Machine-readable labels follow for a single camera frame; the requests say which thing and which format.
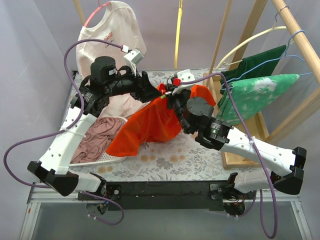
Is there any orange t shirt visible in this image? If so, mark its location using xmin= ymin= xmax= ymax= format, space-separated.
xmin=105 ymin=83 xmax=217 ymax=157

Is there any floral table cloth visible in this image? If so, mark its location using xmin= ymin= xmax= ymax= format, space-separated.
xmin=53 ymin=69 xmax=266 ymax=182

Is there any white laundry basket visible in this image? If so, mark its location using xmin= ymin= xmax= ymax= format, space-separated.
xmin=67 ymin=115 xmax=128 ymax=167

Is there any dark green garment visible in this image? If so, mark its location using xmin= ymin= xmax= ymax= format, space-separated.
xmin=219 ymin=44 xmax=287 ymax=83

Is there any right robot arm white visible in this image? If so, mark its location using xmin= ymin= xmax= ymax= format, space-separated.
xmin=164 ymin=89 xmax=307 ymax=199

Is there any pink garment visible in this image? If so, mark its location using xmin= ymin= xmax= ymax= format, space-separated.
xmin=70 ymin=116 xmax=126 ymax=164

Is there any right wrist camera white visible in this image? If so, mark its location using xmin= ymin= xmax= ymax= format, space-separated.
xmin=172 ymin=69 xmax=195 ymax=95

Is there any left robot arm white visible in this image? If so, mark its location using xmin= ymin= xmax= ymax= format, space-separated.
xmin=27 ymin=51 xmax=161 ymax=200

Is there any cream hanger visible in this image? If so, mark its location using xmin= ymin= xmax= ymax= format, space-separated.
xmin=213 ymin=24 xmax=287 ymax=70

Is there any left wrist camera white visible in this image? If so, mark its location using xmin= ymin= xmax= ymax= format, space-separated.
xmin=121 ymin=45 xmax=144 ymax=77

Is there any light green tie-dye garment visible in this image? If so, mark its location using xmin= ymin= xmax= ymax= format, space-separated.
xmin=228 ymin=74 xmax=300 ymax=120

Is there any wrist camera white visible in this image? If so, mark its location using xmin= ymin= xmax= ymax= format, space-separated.
xmin=121 ymin=45 xmax=144 ymax=77
xmin=172 ymin=69 xmax=195 ymax=95

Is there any yellow hanger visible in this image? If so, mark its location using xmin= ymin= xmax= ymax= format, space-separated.
xmin=174 ymin=0 xmax=183 ymax=70

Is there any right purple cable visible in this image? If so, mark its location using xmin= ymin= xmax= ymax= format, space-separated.
xmin=179 ymin=72 xmax=279 ymax=239

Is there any pink hanger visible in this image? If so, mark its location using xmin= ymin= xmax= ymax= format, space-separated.
xmin=83 ymin=1 xmax=110 ymax=27

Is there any white Coca-Cola t shirt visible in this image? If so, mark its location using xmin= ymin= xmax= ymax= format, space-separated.
xmin=75 ymin=1 xmax=147 ymax=119

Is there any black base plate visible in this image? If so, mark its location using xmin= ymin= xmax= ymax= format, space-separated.
xmin=77 ymin=179 xmax=251 ymax=213

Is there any green hanger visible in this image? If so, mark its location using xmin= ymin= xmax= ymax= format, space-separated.
xmin=160 ymin=73 xmax=176 ymax=99

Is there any blue wire hanger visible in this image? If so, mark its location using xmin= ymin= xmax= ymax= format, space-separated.
xmin=219 ymin=29 xmax=313 ymax=91

